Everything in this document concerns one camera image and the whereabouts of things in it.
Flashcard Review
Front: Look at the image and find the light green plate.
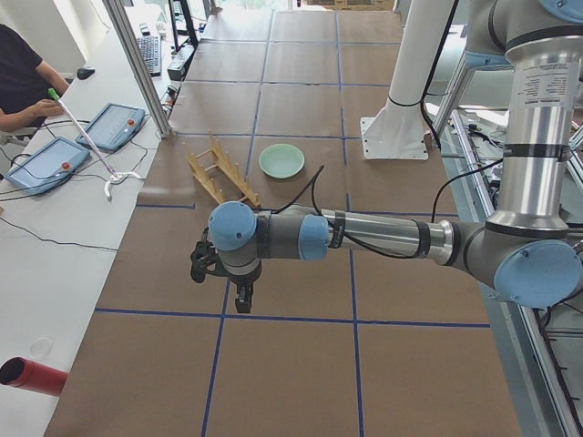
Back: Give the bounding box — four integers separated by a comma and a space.
259, 144, 305, 179

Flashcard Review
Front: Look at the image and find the aluminium frame post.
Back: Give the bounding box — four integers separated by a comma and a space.
103, 0, 172, 138

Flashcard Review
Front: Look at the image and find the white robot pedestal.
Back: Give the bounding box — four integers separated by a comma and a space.
361, 0, 457, 160

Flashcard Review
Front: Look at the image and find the blue teach pendant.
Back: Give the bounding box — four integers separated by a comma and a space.
5, 137, 89, 196
84, 103, 146, 152

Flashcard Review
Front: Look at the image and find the near blue teach pendant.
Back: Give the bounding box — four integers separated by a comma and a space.
5, 137, 89, 196

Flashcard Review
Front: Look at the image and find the far blue teach pendant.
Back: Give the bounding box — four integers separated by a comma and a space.
84, 103, 146, 152

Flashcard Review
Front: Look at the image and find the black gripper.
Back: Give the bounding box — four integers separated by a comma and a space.
229, 270, 261, 313

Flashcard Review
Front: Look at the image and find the aluminium side frame rail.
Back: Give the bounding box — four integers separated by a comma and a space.
444, 108, 582, 436

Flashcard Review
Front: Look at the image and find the brown paper table cover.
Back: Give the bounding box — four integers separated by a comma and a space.
46, 11, 521, 436

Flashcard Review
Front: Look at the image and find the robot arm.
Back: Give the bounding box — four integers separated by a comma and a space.
190, 1, 582, 313

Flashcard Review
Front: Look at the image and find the black keyboard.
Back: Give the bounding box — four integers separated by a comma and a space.
136, 35, 162, 76

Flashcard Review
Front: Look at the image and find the wooden dish rack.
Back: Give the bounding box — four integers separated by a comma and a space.
187, 130, 261, 208

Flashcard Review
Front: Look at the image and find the red cylinder tube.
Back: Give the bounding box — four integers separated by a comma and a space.
1, 357, 68, 397

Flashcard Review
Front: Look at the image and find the black computer mouse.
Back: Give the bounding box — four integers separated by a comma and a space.
77, 66, 96, 80

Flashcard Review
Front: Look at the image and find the white reacher grabber stick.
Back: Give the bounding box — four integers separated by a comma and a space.
47, 87, 144, 201

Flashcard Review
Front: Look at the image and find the seated person black shirt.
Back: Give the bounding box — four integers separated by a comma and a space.
1, 25, 68, 132

